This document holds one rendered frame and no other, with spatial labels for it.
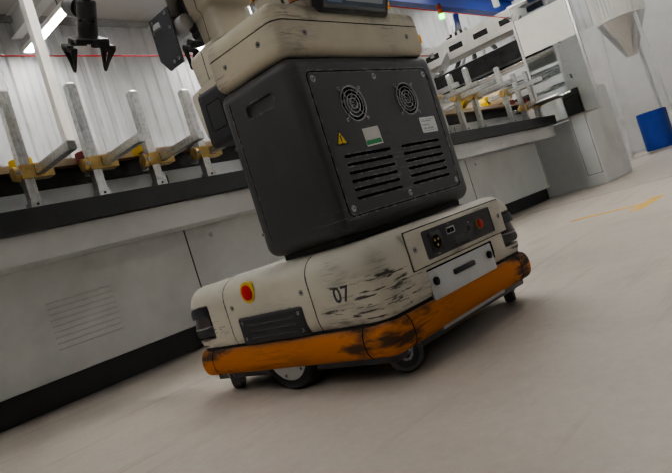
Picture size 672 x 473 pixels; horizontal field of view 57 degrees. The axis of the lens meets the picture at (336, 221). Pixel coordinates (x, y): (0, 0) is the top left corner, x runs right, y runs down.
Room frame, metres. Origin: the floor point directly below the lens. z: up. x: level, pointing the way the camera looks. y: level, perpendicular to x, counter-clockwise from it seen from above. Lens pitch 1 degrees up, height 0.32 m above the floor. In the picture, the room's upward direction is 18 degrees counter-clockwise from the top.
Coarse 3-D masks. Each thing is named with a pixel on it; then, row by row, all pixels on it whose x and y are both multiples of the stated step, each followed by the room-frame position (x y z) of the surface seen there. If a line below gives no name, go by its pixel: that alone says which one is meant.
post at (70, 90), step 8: (64, 88) 2.31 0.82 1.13; (72, 88) 2.31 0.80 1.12; (72, 96) 2.30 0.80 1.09; (72, 104) 2.30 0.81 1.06; (80, 104) 2.32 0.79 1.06; (72, 112) 2.31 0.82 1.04; (80, 112) 2.31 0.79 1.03; (80, 120) 2.30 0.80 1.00; (80, 128) 2.30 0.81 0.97; (88, 128) 2.32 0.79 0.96; (80, 136) 2.31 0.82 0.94; (88, 136) 2.31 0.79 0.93; (80, 144) 2.32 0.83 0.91; (88, 144) 2.31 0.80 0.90; (88, 152) 2.30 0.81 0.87; (96, 152) 2.32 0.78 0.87; (96, 176) 2.30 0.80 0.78; (96, 184) 2.30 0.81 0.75; (104, 184) 2.32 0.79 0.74
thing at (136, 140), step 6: (132, 138) 2.15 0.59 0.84; (138, 138) 2.14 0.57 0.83; (144, 138) 2.15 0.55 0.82; (120, 144) 2.22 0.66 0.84; (126, 144) 2.19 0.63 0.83; (132, 144) 2.16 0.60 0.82; (138, 144) 2.17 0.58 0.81; (114, 150) 2.25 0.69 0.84; (120, 150) 2.22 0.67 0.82; (126, 150) 2.20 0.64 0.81; (108, 156) 2.29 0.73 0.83; (114, 156) 2.26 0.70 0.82; (120, 156) 2.27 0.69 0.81; (108, 162) 2.31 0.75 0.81
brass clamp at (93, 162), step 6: (90, 156) 2.29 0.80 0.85; (96, 156) 2.31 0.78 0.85; (102, 156) 2.33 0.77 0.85; (84, 162) 2.27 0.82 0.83; (90, 162) 2.28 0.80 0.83; (96, 162) 2.31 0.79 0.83; (102, 162) 2.32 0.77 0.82; (114, 162) 2.36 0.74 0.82; (84, 168) 2.28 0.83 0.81; (90, 168) 2.29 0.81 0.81; (96, 168) 2.30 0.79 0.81; (102, 168) 2.33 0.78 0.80; (108, 168) 2.36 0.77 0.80; (114, 168) 2.40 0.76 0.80
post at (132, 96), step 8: (128, 96) 2.49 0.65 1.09; (136, 96) 2.50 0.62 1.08; (136, 104) 2.49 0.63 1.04; (136, 112) 2.48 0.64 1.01; (136, 120) 2.49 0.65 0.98; (144, 120) 2.50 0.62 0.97; (136, 128) 2.50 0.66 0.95; (144, 128) 2.49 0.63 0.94; (144, 144) 2.49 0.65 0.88; (152, 144) 2.50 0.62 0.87; (144, 152) 2.50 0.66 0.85; (152, 168) 2.48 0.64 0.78; (160, 168) 2.50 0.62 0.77; (152, 176) 2.50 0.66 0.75; (160, 176) 2.49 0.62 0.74
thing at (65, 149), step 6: (66, 144) 1.95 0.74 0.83; (72, 144) 1.96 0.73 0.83; (54, 150) 2.02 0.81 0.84; (60, 150) 1.99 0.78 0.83; (66, 150) 1.96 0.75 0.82; (72, 150) 1.98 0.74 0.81; (48, 156) 2.05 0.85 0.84; (54, 156) 2.02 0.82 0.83; (60, 156) 2.00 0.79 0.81; (66, 156) 2.03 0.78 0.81; (42, 162) 2.09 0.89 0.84; (48, 162) 2.06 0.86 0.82; (54, 162) 2.06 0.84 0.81; (36, 168) 2.13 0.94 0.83; (42, 168) 2.10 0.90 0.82; (48, 168) 2.11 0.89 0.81
